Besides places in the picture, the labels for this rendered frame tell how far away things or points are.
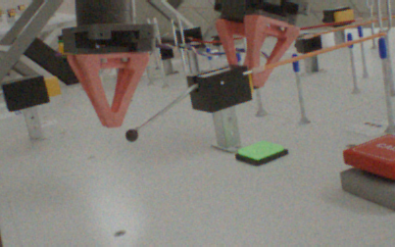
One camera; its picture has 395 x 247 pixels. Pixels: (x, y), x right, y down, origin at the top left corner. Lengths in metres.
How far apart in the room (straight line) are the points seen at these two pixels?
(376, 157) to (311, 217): 0.07
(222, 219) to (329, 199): 0.09
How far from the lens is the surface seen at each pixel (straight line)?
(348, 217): 0.38
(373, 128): 0.56
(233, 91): 0.53
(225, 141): 0.55
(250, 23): 0.54
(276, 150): 0.51
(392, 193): 0.38
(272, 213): 0.40
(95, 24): 0.43
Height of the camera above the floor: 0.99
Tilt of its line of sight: 10 degrees up
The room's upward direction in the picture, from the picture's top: 34 degrees clockwise
